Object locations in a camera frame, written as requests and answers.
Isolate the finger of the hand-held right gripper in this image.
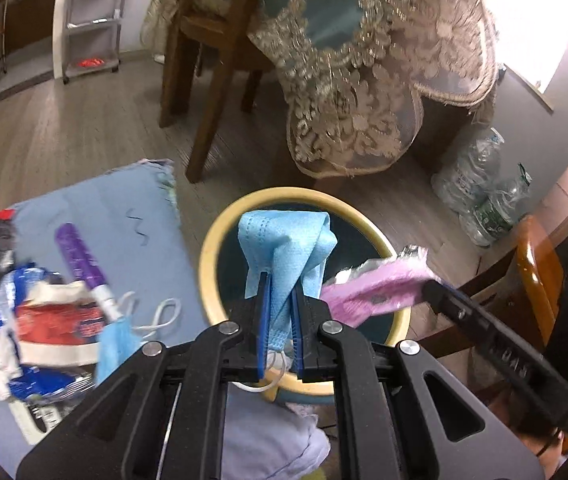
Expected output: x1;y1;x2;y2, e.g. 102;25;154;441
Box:
421;280;568;436

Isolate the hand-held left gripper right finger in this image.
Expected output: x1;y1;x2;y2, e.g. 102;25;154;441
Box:
291;285;547;480

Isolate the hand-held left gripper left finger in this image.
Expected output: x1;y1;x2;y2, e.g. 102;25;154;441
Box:
16;271;271;480

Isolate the pink plastic wrapper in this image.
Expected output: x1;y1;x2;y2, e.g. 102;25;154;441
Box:
321;245;437;328

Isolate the blue face mask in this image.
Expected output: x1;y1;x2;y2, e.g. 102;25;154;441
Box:
94;297;183;386
234;210;339;395

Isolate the yellow-rimmed teal trash bin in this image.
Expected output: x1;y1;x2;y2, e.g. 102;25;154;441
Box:
199;187;412;403

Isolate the glossy wooden chair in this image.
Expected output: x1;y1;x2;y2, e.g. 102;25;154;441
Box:
414;215;568;361

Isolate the pale lavender cloth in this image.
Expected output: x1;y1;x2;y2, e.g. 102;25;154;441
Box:
223;389;333;480

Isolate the clear plastic water bottle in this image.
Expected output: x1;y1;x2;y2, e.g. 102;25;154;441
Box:
459;162;533;247
431;127;507;211

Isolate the purple tube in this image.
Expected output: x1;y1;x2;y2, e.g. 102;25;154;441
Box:
55;223;124;322

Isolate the red and white snack packet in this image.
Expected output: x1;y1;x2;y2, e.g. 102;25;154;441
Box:
0;267;109;367

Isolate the light blue printed blanket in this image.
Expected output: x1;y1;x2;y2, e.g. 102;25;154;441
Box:
0;160;332;480

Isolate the blue foil snack packet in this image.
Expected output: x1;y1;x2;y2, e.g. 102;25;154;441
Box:
8;364;97;402

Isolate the dark wooden dining chair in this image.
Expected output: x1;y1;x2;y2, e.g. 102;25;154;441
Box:
159;0;277;183

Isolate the teal lace tablecloth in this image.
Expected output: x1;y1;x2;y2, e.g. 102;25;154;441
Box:
141;0;500;178

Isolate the bright window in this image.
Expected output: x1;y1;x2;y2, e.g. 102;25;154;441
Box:
491;0;568;98

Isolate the white rolling shelf cart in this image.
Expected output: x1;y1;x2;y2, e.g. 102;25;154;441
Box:
54;0;127;85

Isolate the brown kitchen cabinet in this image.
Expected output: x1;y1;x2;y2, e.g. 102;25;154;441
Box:
4;0;59;56

